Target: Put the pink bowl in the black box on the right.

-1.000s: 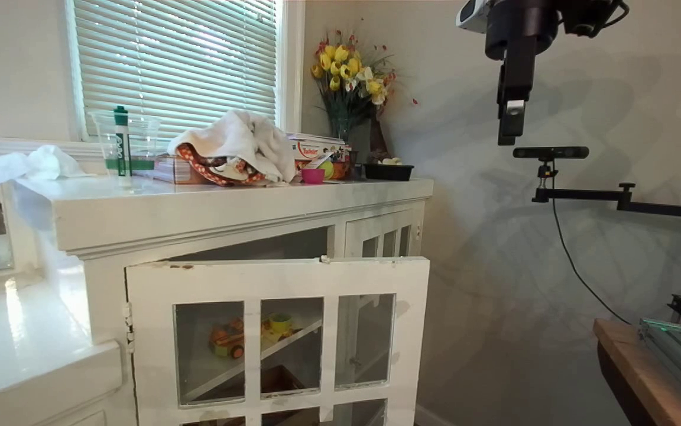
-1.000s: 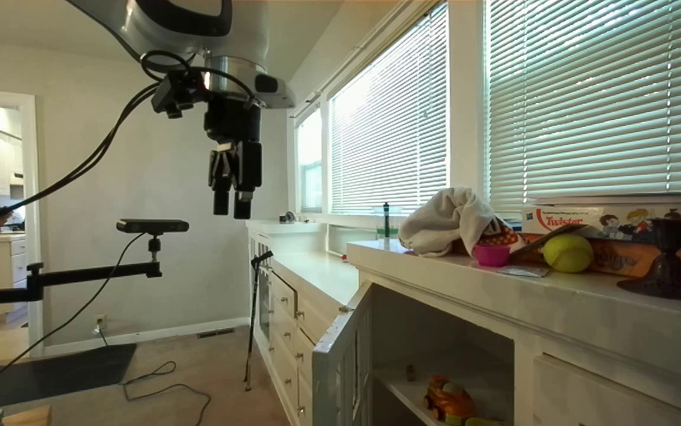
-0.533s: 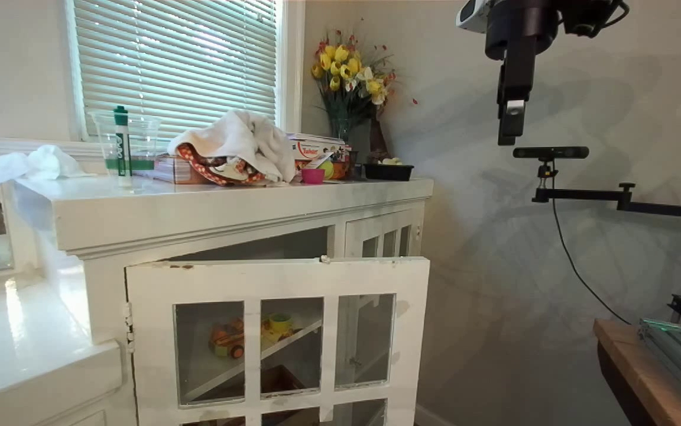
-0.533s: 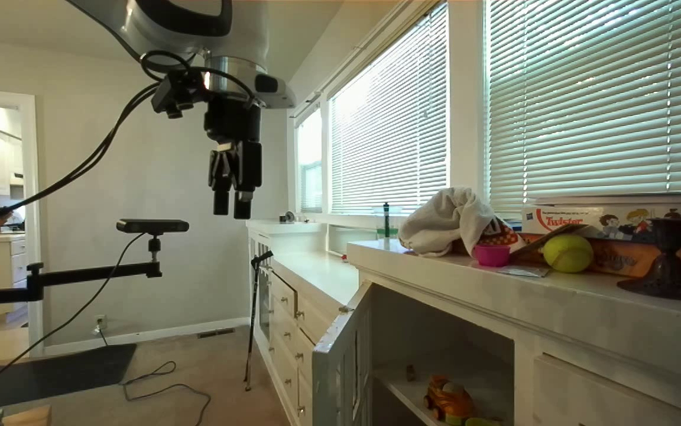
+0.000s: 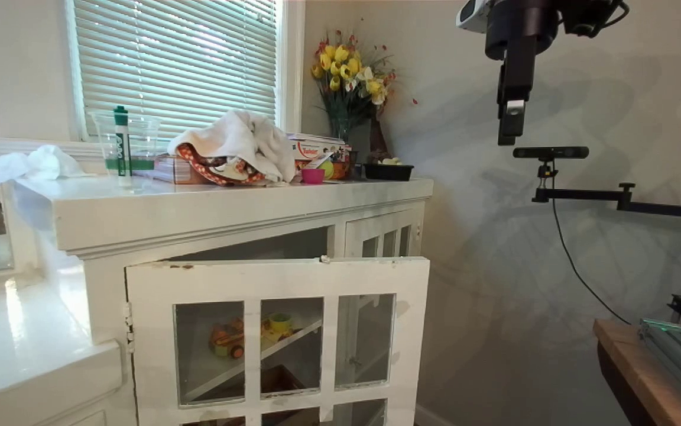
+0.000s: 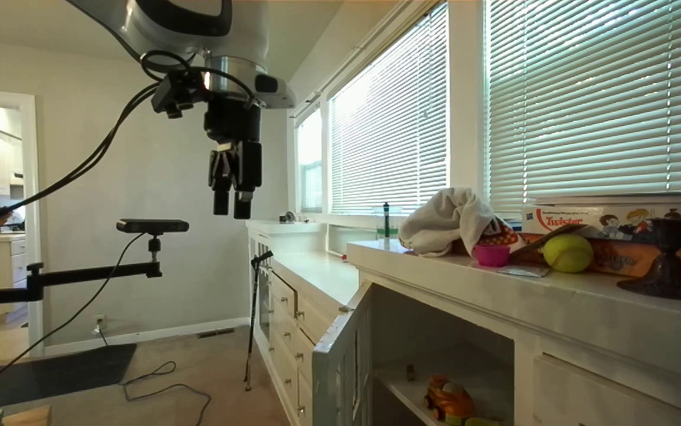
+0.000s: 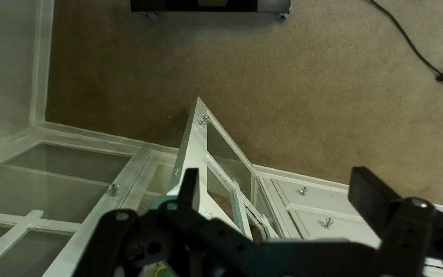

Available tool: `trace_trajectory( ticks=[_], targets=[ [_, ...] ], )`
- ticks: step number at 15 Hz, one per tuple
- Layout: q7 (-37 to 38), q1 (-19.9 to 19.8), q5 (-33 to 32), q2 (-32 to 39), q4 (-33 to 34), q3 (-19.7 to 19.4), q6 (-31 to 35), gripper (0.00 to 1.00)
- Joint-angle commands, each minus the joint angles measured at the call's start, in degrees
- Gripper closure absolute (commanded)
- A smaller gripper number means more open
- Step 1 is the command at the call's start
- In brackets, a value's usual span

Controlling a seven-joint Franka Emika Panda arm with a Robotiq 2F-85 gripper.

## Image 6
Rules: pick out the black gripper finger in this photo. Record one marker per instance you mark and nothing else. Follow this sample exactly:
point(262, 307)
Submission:
point(246, 179)
point(221, 189)

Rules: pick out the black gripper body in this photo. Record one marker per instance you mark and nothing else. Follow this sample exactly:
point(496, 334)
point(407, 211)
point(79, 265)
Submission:
point(232, 120)

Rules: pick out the small pink bowl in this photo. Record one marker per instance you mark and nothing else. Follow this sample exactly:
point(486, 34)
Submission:
point(491, 253)

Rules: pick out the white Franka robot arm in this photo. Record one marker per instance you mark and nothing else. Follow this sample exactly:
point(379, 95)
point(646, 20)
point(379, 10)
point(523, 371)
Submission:
point(230, 73)

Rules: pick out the white printed cardboard box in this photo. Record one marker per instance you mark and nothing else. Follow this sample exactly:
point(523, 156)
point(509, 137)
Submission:
point(591, 215)

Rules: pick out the small dark countertop object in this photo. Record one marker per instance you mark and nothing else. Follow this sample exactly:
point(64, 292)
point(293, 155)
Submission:
point(288, 215)

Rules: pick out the low white drawer cabinet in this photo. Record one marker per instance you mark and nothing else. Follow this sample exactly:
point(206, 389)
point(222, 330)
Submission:
point(309, 272)

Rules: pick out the thin black tripod stick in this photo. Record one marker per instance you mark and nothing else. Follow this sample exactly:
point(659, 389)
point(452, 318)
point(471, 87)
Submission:
point(253, 314)

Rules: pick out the narrow white window blinds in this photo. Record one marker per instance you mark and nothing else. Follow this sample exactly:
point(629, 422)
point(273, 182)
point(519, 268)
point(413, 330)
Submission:
point(390, 125)

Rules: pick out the white towel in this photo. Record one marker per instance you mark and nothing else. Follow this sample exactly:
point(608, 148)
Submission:
point(442, 221)

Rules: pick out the white glass-paned cabinet door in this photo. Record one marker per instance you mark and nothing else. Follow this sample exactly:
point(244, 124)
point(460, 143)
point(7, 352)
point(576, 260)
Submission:
point(341, 363)

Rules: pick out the black floor mat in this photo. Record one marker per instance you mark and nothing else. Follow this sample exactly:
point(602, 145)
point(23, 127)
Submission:
point(49, 375)

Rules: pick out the small white card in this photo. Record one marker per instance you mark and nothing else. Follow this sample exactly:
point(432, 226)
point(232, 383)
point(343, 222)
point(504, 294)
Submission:
point(526, 271)

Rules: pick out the orange toy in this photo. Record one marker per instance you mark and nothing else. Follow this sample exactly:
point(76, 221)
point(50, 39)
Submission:
point(448, 397)

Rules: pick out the wooden table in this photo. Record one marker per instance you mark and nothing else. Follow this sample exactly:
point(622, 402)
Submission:
point(27, 414)

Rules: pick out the yellow-green round fruit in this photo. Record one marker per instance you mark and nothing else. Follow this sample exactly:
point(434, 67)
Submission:
point(567, 253)

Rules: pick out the tall white cabinet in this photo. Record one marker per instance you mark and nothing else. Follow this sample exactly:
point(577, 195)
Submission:
point(577, 314)

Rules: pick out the wide white window blinds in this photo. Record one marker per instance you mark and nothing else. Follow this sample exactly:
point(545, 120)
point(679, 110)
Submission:
point(602, 95)

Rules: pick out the orange flat bag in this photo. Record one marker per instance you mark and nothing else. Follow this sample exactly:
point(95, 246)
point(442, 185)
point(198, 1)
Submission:
point(615, 260)

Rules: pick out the dark metal goblet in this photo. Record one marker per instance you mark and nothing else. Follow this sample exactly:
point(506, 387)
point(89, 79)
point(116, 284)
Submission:
point(665, 260)

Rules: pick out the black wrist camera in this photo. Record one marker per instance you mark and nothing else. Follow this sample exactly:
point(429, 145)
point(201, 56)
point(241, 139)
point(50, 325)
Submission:
point(170, 91)

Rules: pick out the black stereo camera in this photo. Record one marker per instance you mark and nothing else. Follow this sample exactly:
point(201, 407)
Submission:
point(152, 226)

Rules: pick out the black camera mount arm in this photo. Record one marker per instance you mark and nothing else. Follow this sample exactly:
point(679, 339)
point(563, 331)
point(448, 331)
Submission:
point(82, 277)

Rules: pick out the white wall outlet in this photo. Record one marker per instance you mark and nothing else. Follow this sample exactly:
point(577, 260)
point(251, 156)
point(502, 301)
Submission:
point(101, 325)

